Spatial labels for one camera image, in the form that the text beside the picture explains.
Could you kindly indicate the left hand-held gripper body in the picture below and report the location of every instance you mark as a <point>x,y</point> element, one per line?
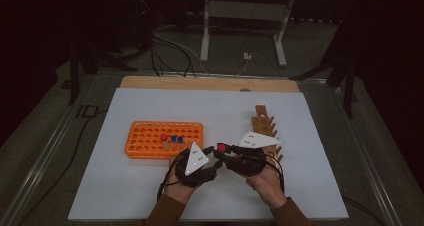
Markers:
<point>195,159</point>

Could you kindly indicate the wooden tube rack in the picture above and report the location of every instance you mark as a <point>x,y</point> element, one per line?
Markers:
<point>263,122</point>

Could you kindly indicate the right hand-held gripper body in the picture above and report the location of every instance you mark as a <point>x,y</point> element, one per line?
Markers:
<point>253,152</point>

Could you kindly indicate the orange plastic tube rack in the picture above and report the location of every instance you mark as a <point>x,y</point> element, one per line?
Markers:
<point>143,142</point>

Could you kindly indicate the dark tripod stand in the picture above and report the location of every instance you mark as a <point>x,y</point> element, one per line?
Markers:
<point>83,62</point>
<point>343,69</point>

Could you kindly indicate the person's right hand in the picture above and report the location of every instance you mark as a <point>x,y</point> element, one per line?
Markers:
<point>266,189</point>

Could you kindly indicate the grey metal stand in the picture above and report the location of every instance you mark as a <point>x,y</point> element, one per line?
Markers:
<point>245,11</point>

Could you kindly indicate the white power plug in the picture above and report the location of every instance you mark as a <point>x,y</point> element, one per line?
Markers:
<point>247,56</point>

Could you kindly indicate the person's left hand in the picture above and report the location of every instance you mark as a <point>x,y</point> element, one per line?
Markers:
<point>181,192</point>

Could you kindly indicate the blue-capped clear tube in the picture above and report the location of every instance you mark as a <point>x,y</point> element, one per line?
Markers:
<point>173,138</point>
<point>180,140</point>

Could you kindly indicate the white table cover sheet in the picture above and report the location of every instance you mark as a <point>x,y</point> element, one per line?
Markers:
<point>216,112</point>

